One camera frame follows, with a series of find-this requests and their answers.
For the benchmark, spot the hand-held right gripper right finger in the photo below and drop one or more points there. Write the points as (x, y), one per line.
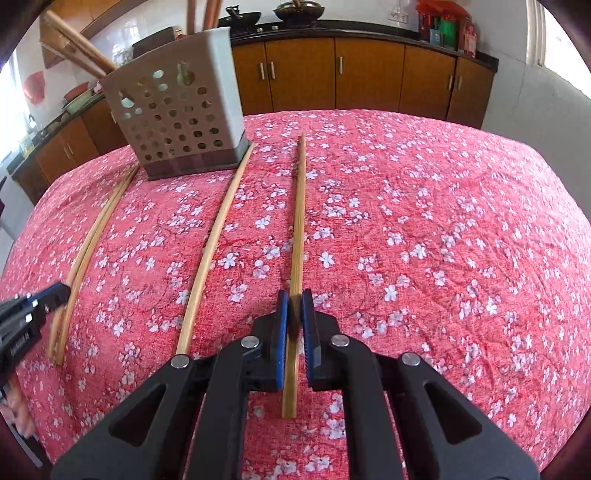
(310, 355)

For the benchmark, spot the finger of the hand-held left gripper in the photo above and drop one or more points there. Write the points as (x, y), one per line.
(27, 310)
(55, 290)

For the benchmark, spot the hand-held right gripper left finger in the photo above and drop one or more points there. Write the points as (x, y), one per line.
(280, 350)

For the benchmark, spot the pair of bamboo chopsticks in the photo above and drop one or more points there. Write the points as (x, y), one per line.
(92, 233)

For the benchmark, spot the bunch of chopsticks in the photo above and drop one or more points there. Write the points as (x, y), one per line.
(99, 235)

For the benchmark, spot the bamboo chopstick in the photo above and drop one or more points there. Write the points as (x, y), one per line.
(191, 13)
(76, 60)
(298, 221)
(213, 13)
(208, 249)

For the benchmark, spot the green perforated utensil holder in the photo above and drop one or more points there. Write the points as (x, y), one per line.
(184, 120)

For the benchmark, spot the person's left hand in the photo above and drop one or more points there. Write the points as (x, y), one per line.
(14, 410)

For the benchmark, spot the red floral tablecloth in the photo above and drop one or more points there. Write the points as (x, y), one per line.
(415, 230)

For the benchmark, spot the red basin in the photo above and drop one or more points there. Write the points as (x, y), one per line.
(76, 91)

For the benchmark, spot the red hanging plastic bag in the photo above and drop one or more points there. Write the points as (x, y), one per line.
(34, 87)

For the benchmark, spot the dark wooden cutting board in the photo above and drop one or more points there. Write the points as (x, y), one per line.
(152, 37)

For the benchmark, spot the wooden lower kitchen cabinets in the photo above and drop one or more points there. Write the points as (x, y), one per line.
(369, 78)

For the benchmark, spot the black kitchen countertop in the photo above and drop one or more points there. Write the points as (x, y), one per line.
(369, 33)

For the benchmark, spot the black wok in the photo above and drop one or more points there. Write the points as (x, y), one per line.
(242, 18)

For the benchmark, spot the wok with metal lid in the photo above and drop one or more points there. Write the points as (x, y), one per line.
(298, 11)

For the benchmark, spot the small blue box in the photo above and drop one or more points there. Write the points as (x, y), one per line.
(435, 36)

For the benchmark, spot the dark red jar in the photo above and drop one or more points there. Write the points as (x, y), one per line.
(425, 27)

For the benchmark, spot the green canister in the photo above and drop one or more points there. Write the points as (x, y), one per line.
(448, 32)

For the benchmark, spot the sliding window with white frame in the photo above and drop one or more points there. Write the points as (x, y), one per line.
(558, 50)
(14, 101)

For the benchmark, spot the wooden upper wall cabinets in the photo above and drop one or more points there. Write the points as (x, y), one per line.
(106, 11)

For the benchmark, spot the white wall socket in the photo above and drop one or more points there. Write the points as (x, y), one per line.
(398, 15)

